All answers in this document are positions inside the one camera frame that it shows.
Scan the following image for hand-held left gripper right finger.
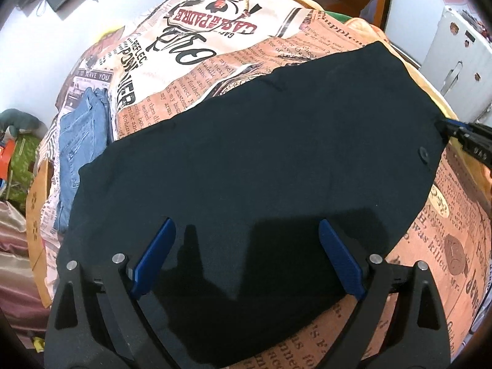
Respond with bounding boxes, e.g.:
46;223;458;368
318;218;452;369

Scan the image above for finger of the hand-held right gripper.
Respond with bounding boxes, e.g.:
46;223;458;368
435;119;468;141

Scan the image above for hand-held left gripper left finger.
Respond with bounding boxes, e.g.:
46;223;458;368
43;217;177;369

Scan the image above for black pants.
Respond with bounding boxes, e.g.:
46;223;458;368
57;40;447;368

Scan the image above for white appliance with stickers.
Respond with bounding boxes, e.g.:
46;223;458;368
420;5;492;124

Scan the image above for wooden lap desk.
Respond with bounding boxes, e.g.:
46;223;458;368
25;157;53;309

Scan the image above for striped pink curtain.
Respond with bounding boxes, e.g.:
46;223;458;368
0;199;51;318

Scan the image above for folded blue jeans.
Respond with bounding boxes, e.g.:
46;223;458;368
53;86;114;234

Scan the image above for orange box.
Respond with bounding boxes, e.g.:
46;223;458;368
0;138;17;179

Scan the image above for printed newspaper pattern blanket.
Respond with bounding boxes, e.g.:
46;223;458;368
25;0;492;369

